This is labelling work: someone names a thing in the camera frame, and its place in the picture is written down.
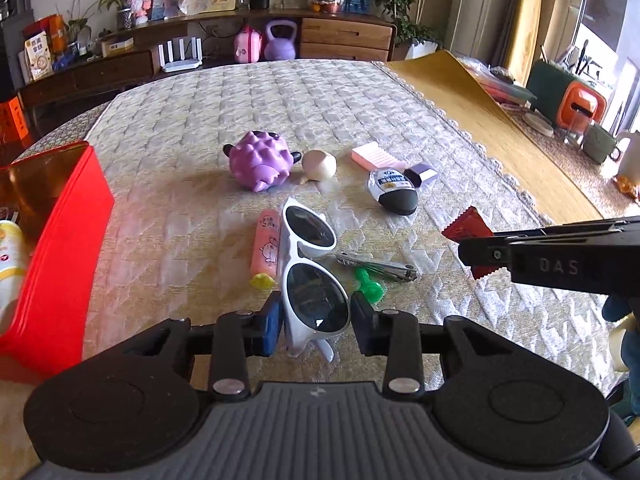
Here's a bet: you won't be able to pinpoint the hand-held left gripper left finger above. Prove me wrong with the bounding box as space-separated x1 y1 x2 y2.
120 292 285 402

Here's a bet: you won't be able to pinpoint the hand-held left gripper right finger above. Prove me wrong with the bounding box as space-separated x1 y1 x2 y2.
351 292 516 396

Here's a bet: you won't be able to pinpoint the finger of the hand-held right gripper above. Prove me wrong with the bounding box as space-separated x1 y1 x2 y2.
459 216 640 275

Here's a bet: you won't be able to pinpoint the red sachet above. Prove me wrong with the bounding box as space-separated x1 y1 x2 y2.
442 207 506 279

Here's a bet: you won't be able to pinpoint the white sunglasses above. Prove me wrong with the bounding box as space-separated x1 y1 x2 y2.
279 197 351 362

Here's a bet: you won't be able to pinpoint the beige round toy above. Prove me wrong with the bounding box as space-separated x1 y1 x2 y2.
301 149 338 186

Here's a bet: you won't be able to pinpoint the red storage box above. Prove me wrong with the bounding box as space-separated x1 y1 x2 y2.
0 142 116 379

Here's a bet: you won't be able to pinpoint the green push pin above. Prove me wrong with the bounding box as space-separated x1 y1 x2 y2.
353 267 387 306

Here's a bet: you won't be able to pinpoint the metal nail clipper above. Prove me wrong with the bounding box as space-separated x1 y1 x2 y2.
335 252 419 283

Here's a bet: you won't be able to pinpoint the pink tube with yellow cap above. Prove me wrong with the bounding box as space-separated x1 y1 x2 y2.
249 208 281 290

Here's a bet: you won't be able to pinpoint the small purple box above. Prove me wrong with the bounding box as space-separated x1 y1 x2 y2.
403 161 440 190

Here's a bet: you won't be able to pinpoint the black and white bottle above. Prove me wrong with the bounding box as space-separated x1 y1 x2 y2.
368 167 419 216

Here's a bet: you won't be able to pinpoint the yellow mat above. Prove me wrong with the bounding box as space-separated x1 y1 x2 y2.
374 50 640 227

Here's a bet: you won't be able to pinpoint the grey mug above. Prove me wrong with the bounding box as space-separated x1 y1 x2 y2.
582 123 626 165

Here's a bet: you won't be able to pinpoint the white coaster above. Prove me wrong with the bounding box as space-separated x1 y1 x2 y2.
522 109 555 139

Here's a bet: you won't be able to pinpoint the pink ridged block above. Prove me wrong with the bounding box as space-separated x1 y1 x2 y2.
351 142 407 174

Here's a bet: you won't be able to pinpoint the purple spiky toy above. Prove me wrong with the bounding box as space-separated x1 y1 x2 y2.
223 130 303 194

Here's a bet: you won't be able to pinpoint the orange appliance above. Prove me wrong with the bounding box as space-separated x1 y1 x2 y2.
557 83 607 134

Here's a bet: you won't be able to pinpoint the stack of folders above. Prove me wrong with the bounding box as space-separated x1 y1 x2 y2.
459 54 539 107

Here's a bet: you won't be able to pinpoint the green holder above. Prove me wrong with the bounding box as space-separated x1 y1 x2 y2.
525 59 587 127

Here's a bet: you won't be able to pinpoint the cream quilted blanket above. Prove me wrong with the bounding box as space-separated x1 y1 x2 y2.
81 59 623 403

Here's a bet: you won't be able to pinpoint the yellow curtain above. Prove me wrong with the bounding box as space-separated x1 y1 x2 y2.
502 0 546 87

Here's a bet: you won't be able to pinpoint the large plant in white pot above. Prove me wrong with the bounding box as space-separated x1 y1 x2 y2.
370 0 445 62

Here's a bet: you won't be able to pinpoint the wooden cabinet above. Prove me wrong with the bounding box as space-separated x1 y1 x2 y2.
17 7 399 112

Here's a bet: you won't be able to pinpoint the white and yellow bottle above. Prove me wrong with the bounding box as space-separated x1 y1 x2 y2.
0 220 29 332

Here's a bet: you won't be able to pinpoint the purple kettlebell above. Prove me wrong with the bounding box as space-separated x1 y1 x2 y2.
263 19 300 61

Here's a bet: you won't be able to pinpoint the pink toy case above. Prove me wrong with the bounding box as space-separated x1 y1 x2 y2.
233 25 265 64

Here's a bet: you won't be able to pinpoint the white router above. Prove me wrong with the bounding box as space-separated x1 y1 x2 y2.
157 37 204 74

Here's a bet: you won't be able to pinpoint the small cardboard box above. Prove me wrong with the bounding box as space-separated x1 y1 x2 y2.
101 37 135 58

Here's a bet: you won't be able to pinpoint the orange paper bag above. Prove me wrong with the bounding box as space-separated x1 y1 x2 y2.
0 97 30 146

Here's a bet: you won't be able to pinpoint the small potted plant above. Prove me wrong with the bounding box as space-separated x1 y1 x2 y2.
94 0 139 31

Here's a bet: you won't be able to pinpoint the snack bag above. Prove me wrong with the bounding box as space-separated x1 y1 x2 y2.
23 31 55 83

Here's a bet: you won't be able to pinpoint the red and orange gift box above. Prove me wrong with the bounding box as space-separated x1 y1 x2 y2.
22 13 69 56

